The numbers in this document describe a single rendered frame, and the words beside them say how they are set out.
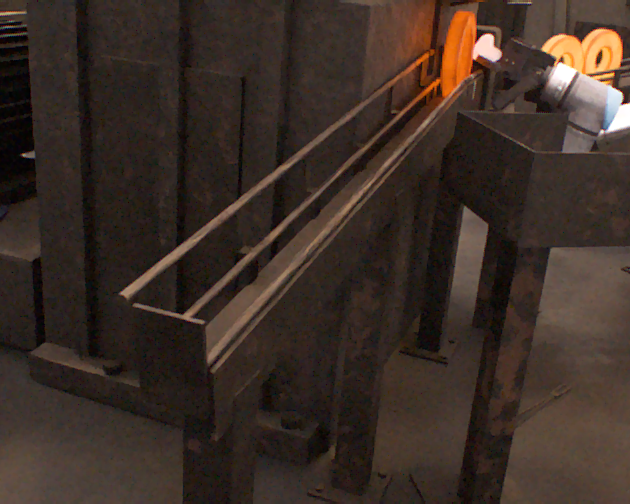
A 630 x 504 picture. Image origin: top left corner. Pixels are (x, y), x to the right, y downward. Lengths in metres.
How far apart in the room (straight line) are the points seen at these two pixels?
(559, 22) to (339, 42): 3.19
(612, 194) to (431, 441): 0.75
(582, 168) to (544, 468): 0.77
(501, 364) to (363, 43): 0.58
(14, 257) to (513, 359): 1.13
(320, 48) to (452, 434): 0.87
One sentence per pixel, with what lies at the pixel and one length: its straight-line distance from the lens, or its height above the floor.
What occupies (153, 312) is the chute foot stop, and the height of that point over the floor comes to 0.63.
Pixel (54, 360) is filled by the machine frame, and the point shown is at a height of 0.07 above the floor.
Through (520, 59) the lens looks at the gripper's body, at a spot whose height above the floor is 0.75.
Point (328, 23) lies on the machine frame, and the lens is 1.34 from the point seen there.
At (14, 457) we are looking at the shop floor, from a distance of 1.64.
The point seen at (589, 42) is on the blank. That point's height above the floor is 0.77.
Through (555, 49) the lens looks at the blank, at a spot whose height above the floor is 0.75.
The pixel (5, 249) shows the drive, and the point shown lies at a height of 0.25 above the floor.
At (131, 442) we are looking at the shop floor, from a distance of 1.64.
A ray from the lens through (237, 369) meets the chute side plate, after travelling 0.78.
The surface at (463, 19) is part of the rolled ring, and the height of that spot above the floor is 0.83.
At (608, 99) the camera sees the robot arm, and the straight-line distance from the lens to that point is 1.83.
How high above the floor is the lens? 0.95
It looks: 21 degrees down
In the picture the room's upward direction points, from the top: 5 degrees clockwise
